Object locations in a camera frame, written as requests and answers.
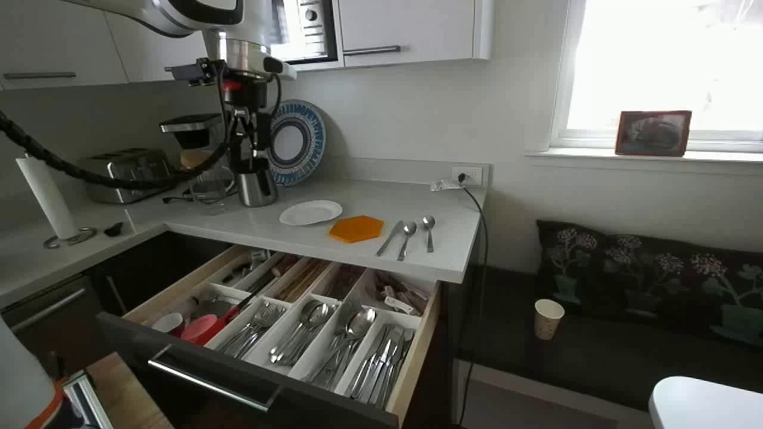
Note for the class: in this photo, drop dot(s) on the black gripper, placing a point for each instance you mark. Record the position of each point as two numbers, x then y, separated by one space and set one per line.
245 104

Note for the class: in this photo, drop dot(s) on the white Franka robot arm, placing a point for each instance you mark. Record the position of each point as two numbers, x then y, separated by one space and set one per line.
159 12

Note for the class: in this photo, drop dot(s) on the dark fronted wooden drawer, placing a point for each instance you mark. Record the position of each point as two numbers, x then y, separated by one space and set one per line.
239 378

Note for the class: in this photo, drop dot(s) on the steel thermal coffee carafe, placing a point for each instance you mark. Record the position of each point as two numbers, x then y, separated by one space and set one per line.
259 192

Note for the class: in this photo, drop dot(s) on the blue patterned decorative plate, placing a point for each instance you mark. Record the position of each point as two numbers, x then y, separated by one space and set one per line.
307 145

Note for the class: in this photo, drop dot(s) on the black coffee maker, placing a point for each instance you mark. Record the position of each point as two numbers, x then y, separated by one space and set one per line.
191 127

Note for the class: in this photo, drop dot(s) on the small white plate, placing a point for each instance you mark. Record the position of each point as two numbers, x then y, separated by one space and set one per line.
312 214

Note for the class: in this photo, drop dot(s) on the orange hexagonal coaster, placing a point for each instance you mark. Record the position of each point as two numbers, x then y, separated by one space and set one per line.
356 230

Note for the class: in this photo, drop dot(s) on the wooden chopsticks bundle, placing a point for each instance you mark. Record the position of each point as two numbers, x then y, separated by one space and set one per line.
290 278

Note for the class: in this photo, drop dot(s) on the built-in microwave oven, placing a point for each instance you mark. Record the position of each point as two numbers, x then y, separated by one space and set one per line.
307 27

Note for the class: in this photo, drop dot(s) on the small black object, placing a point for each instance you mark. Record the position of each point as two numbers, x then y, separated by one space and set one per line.
113 230

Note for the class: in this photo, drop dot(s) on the white cutlery organizer tray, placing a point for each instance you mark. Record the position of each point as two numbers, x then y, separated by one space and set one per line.
322 300

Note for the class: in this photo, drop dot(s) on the steel teaspoon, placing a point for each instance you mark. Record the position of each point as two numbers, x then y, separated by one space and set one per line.
312 315

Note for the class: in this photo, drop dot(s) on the steel fork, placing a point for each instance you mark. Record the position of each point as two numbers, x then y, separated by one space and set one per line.
254 328

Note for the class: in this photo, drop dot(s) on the pink round lid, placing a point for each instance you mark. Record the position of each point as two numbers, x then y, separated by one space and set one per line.
200 328

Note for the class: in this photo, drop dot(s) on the white round lid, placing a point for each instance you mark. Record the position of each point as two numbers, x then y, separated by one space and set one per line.
169 322

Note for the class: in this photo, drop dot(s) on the large steel spoon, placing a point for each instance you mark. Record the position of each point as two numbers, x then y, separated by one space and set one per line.
359 317

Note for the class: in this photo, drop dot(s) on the metal paper towel holder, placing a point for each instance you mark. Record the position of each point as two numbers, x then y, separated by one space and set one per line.
72 236

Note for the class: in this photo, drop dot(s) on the white paper towel roll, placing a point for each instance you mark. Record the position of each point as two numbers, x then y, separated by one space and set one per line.
49 198

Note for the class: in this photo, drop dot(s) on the white corner cabinet door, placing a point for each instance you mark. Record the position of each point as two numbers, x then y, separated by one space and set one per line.
49 37

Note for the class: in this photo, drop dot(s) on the steel table knife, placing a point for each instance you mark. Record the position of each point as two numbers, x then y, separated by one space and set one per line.
383 362

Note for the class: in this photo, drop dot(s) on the dark lower cabinet front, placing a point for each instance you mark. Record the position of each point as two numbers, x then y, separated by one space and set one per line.
55 334

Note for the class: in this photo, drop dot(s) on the paper cup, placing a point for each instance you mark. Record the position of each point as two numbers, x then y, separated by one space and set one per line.
549 317

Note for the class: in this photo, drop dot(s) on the dark framed picture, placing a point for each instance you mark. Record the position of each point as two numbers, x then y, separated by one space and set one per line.
653 132

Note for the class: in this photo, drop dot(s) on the dark floral cushion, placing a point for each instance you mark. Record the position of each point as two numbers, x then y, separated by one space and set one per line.
636 278

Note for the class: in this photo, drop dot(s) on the bright window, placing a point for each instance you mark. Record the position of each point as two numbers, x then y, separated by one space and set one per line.
659 62

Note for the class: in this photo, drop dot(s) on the dark bench seat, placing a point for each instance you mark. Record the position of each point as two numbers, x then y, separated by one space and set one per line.
622 362

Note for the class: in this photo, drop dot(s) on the white side table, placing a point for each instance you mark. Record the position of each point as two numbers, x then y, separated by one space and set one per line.
706 406

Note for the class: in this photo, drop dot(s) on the white wall power outlet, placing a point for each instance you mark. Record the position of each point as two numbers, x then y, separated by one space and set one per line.
465 174

